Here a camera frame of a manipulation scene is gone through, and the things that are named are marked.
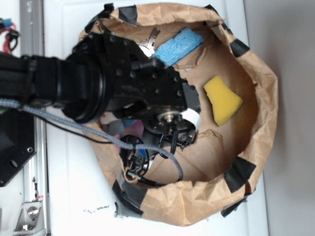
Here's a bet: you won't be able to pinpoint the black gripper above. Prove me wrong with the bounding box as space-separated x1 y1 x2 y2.
72 33 201 129

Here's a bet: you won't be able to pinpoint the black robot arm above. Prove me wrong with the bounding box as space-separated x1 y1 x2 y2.
0 33 201 128

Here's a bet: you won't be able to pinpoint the yellow sponge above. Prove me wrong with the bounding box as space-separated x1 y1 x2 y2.
204 76 244 126

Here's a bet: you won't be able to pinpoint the brown paper bag bin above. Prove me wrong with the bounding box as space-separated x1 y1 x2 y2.
79 3 278 226

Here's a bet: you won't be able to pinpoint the blue sponge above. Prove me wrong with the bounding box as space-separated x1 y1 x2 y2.
153 28 203 66

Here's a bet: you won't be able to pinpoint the grey plush toy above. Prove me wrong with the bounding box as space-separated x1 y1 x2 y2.
100 114 144 140

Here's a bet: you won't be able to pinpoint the wrist camera assembly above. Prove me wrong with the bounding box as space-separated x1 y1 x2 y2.
120 114 198 187

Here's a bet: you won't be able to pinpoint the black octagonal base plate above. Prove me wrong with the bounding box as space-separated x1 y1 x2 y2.
0 112 35 187

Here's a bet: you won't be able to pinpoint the grey braided cable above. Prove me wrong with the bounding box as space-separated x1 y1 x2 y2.
0 98 184 181

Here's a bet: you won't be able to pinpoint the aluminium frame rail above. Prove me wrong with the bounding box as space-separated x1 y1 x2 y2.
19 0 51 236

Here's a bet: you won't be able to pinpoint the metal corner bracket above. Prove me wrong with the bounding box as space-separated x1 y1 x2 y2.
13 202 45 236

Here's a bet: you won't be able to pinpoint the red and blue wires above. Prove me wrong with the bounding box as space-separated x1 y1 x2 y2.
0 18 20 54

